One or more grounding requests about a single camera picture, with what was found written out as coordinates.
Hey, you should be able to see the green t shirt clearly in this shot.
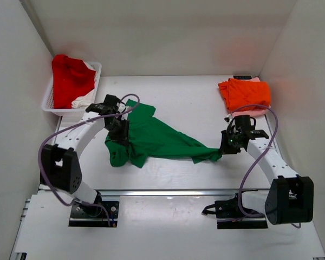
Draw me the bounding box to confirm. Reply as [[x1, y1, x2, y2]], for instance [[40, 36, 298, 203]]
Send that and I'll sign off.
[[105, 103, 222, 168]]

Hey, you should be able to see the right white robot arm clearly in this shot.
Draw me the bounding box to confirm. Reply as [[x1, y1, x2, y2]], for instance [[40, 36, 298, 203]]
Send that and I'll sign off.
[[202, 115, 314, 230]]

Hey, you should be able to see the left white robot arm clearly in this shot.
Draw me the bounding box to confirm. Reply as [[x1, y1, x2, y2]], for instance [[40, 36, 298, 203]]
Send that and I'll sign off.
[[38, 94, 135, 216]]

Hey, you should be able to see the pink folded t shirt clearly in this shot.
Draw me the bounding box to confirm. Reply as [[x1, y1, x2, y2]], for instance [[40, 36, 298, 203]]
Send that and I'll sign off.
[[232, 77, 268, 118]]

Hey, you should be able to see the white t shirt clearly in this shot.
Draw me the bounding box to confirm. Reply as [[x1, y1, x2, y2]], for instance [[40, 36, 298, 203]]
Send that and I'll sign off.
[[71, 62, 99, 109]]

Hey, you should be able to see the orange folded t shirt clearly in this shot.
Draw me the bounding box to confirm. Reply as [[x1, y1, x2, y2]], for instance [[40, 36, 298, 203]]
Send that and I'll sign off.
[[218, 78, 271, 112]]

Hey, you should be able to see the small black device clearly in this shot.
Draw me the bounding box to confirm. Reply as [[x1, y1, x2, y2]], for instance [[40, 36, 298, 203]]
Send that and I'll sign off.
[[233, 75, 252, 80]]

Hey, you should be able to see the red t shirt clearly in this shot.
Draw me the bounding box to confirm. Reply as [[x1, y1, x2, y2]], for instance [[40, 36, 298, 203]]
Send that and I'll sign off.
[[51, 54, 96, 109]]

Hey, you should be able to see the white plastic basket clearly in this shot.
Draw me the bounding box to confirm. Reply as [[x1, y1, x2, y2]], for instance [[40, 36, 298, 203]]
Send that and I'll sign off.
[[41, 61, 102, 118]]

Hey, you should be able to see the aluminium rail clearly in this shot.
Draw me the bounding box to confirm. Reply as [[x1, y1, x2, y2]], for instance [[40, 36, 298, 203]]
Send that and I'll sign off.
[[37, 188, 277, 197]]

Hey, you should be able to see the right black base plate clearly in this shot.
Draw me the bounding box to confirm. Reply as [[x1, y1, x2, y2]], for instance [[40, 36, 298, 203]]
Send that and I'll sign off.
[[214, 198, 268, 230]]

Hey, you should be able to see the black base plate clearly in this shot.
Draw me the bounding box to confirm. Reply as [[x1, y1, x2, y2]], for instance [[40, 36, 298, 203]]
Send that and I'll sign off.
[[214, 198, 268, 230], [68, 199, 120, 228]]

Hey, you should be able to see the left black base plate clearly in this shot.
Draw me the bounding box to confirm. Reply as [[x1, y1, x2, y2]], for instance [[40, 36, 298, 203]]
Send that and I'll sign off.
[[68, 199, 120, 228]]

